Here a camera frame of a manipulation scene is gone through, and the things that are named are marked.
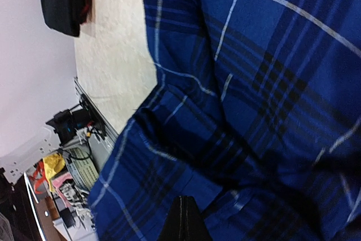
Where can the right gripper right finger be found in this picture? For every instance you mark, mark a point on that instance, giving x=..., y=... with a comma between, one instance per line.
x=197, y=221

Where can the perforated metal front panel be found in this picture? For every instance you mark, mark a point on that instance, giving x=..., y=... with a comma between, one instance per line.
x=81, y=167

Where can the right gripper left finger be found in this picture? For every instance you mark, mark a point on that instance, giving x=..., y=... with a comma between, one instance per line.
x=173, y=226

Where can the blue plaid shirt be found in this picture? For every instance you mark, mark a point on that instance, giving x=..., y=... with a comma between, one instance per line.
x=255, y=115

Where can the aluminium front rail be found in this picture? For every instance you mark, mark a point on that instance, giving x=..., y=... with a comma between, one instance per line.
x=103, y=141

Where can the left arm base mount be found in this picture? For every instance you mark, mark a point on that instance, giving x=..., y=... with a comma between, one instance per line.
x=67, y=123

